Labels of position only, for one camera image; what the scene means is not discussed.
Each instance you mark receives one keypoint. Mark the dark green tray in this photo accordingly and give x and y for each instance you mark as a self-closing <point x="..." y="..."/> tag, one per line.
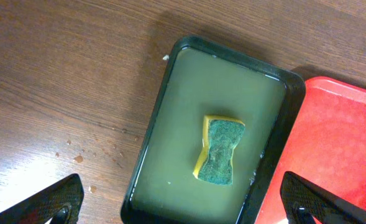
<point x="204" y="78"/>

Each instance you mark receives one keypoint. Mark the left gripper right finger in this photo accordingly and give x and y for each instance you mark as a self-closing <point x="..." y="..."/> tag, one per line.
<point x="305" y="202"/>

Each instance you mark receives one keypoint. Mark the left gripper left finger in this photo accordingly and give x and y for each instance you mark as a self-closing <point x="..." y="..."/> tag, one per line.
<point x="58" y="203"/>

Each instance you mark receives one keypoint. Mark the red plastic tray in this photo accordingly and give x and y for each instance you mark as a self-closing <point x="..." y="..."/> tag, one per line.
<point x="326" y="146"/>

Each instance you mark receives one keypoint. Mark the yellow green sponge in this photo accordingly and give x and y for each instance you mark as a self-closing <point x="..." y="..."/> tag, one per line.
<point x="221" y="135"/>

